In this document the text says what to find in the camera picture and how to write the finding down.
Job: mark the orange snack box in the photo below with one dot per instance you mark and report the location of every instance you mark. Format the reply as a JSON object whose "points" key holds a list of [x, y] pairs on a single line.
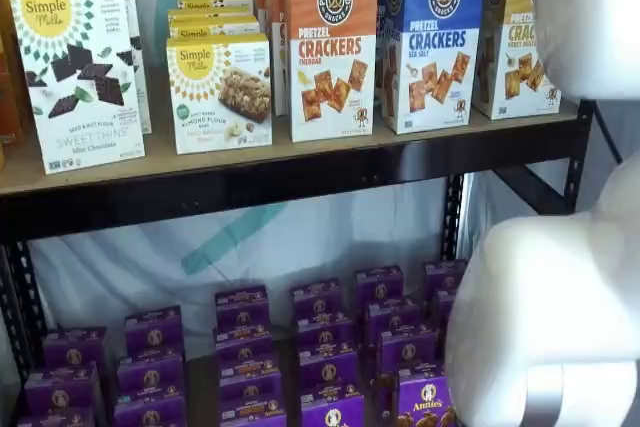
{"points": [[7, 97]]}

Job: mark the yellow honey mustard cracker box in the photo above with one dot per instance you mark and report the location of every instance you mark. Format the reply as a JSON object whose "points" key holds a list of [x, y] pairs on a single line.
{"points": [[510, 77]]}

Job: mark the Simple Mills sweet thins box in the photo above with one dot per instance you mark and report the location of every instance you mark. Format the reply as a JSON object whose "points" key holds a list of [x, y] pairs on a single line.
{"points": [[141, 112], [80, 97]]}

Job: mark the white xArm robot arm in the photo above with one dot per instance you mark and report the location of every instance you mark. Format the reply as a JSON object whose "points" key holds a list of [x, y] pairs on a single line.
{"points": [[550, 322]]}

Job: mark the black metal shelf frame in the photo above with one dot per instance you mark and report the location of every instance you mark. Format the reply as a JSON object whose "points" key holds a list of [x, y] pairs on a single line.
{"points": [[300, 182]]}

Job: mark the Simple Mills almond bars box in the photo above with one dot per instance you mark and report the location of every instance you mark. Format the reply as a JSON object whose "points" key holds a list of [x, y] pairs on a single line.
{"points": [[215, 24], [215, 1], [210, 12], [220, 97]]}

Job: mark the purple Annie's snack box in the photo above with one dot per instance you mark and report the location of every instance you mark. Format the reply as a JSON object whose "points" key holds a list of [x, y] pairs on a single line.
{"points": [[332, 409], [317, 297], [249, 379], [150, 409], [407, 347], [442, 307], [150, 372], [241, 304], [55, 419], [380, 284], [442, 277], [60, 387], [252, 414], [244, 344], [75, 347], [325, 334], [394, 317], [327, 367], [154, 329], [425, 402]]}

